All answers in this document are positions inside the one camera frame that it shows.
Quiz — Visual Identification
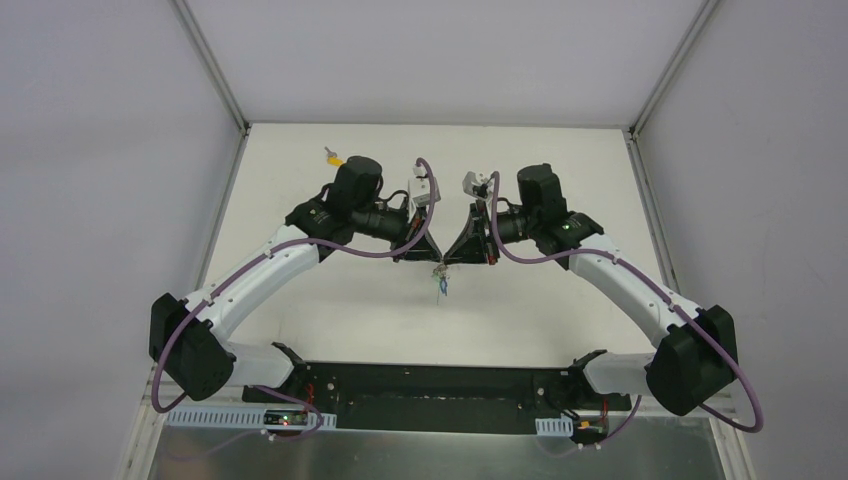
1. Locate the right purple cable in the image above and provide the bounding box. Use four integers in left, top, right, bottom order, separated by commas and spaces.
487, 170, 764, 435

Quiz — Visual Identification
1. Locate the white slotted cable duct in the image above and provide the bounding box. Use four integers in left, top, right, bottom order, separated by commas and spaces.
535, 416, 574, 438
165, 406, 318, 431

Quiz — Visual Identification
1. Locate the left white slotted cable duct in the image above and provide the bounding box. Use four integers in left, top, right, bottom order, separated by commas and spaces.
165, 406, 318, 431

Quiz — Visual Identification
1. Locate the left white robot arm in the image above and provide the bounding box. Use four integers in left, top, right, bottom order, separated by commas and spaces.
148, 156, 439, 413

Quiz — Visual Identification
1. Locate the yellow tagged key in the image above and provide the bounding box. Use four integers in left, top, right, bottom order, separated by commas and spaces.
324, 147, 345, 167

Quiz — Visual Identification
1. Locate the right white slotted cable duct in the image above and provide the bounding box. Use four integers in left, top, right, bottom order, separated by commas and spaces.
535, 416, 574, 438

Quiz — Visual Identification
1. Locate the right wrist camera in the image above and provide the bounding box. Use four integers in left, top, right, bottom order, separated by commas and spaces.
462, 171, 494, 201

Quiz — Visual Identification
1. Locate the metal keyring carabiner plate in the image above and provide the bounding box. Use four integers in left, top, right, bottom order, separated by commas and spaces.
431, 262, 450, 305

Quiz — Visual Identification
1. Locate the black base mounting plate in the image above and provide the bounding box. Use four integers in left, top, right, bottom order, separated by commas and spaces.
242, 360, 632, 435

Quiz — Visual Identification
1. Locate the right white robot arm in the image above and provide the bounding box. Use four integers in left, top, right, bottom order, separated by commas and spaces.
446, 163, 742, 416

